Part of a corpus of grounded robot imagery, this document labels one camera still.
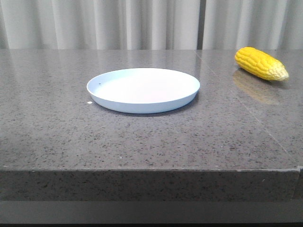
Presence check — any yellow corn cob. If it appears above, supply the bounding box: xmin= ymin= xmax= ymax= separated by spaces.
xmin=234 ymin=47 xmax=289 ymax=81

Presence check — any white round plate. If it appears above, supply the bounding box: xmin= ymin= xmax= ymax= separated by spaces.
xmin=87 ymin=68 xmax=200 ymax=114

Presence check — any grey pleated curtain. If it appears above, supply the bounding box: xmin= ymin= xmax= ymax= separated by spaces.
xmin=0 ymin=0 xmax=303 ymax=50

